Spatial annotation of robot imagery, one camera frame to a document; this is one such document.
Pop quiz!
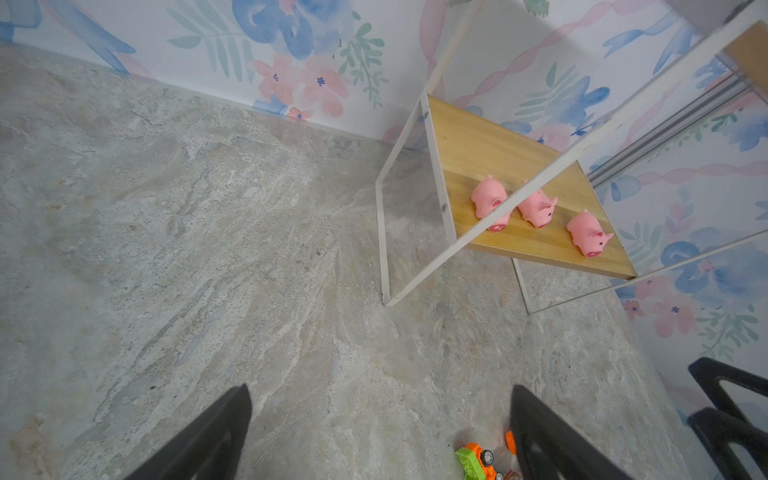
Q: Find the wooden two-tier shelf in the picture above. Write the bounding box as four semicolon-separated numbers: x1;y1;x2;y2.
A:
374;0;768;315

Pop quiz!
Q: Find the pink pig toy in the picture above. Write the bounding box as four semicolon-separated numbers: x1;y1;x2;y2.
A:
566;209;614;258
471;175;508;220
517;189;559;228

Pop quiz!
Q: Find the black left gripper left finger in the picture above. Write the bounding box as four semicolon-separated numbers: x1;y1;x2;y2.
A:
128;384;252;479

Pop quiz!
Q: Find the pink pig toy front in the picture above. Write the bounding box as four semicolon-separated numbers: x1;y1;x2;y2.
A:
471;175;508;220

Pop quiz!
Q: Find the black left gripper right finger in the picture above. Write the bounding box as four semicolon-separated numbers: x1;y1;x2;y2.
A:
510;384;629;479

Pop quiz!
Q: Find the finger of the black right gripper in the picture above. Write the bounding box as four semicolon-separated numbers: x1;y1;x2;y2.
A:
688;357;767;420
688;408;767;479

